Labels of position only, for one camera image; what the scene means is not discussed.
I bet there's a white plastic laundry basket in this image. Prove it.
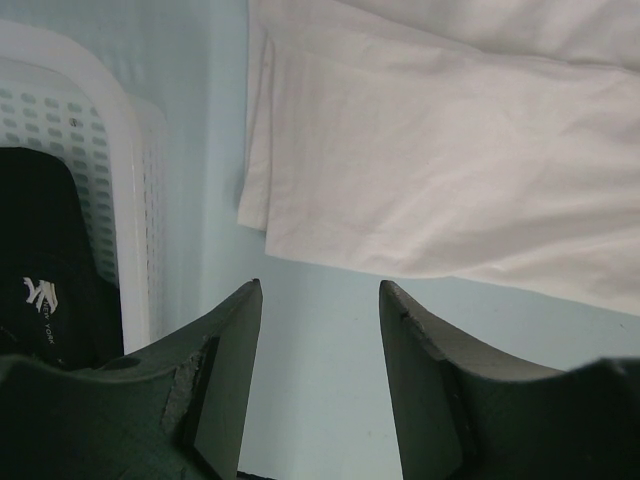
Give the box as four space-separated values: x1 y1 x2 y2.
1 21 166 353

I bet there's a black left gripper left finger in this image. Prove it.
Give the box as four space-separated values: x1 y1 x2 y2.
1 280 263 479

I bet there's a white t shirt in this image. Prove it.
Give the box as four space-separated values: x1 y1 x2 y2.
237 1 639 315

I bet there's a black t shirt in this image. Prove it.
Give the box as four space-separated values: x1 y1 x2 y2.
1 148 124 370

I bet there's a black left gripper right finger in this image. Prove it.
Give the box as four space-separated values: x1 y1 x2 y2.
379 281 639 479

